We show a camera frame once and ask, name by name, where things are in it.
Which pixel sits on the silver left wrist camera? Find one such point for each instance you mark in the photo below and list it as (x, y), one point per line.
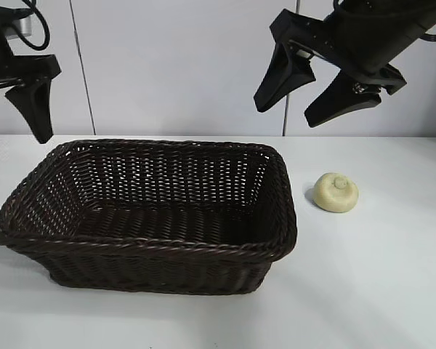
(20, 27)

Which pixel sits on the pale yellow egg yolk pastry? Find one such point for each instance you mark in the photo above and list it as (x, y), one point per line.
(334, 196)

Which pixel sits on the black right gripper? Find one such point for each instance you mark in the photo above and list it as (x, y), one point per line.
(363, 36)

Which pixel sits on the dark brown wicker basket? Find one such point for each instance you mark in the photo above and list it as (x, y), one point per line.
(149, 232)

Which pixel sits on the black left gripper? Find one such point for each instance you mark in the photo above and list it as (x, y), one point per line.
(7, 67)

